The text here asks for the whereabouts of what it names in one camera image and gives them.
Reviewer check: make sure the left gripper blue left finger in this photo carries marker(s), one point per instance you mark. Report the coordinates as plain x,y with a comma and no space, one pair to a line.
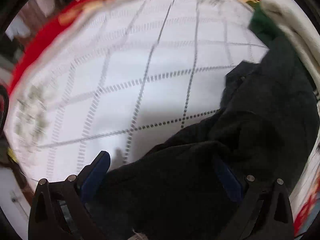
91,176

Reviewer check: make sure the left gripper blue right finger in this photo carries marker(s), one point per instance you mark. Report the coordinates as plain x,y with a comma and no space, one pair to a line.
230,184

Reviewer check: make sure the black leather jacket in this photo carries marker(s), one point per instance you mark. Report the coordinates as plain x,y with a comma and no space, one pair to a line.
266,127

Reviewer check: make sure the red floral blanket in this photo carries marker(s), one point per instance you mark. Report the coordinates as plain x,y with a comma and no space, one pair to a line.
269,210

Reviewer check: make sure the white floral diamond-pattern cloth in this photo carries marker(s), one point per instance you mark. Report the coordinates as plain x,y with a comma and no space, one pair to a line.
122,77

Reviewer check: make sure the dark green folded garment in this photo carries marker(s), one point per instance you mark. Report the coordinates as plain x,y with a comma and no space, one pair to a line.
263,27

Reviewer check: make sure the white fluffy folded garment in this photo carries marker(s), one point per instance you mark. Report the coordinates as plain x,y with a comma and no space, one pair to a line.
297,27

